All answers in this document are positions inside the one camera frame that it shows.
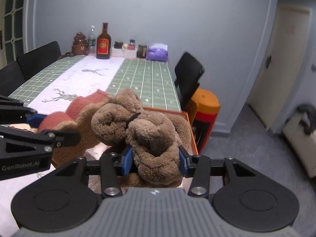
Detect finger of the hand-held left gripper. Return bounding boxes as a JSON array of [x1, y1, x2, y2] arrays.
[[0, 95, 48, 127], [0, 125, 82, 160]]

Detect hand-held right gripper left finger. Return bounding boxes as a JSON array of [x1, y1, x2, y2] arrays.
[[55, 147, 134, 198]]

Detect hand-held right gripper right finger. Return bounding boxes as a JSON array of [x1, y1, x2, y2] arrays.
[[178, 146, 260, 198]]

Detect tan plush toy pink paws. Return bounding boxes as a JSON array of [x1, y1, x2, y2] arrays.
[[37, 89, 112, 169]]

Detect orange storage box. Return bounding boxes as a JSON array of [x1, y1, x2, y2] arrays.
[[83, 107, 198, 194]]

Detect brown fluffy plush toy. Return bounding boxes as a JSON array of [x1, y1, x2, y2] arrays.
[[91, 88, 192, 186]]

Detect white deer print table runner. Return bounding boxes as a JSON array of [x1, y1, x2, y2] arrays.
[[0, 56, 124, 228]]

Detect orange plastic stool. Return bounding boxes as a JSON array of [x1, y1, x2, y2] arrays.
[[184, 88, 221, 154]]

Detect brown ceramic jar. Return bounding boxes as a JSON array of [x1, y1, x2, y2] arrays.
[[71, 32, 89, 55]]

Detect clear water bottle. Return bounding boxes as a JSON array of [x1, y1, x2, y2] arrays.
[[87, 25, 97, 55]]

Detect brown liquor bottle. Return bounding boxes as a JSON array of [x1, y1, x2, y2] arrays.
[[96, 23, 112, 60]]

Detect white cardboard box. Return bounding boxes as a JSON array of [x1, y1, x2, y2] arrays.
[[111, 47, 138, 59]]

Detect glass panel door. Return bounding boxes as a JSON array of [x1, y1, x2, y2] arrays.
[[0, 0, 30, 68]]

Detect tall dark glass jar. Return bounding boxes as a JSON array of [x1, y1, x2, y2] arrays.
[[137, 44, 148, 59]]

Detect purple tissue pack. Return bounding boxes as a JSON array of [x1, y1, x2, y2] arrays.
[[146, 43, 169, 62]]

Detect dark cloth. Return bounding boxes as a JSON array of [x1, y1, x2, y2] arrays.
[[296, 104, 316, 136]]

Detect cream door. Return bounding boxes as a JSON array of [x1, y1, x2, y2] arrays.
[[247, 4, 313, 135]]

